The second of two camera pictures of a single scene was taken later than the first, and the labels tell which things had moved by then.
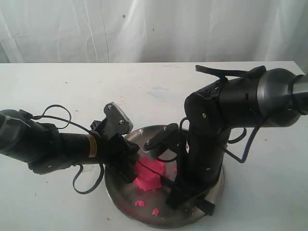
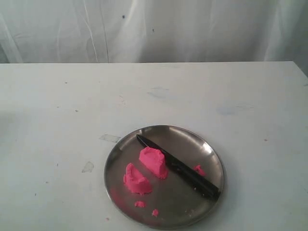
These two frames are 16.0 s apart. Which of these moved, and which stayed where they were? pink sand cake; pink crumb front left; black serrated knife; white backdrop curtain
Moved: black serrated knife; pink sand cake
Stayed: white backdrop curtain; pink crumb front left
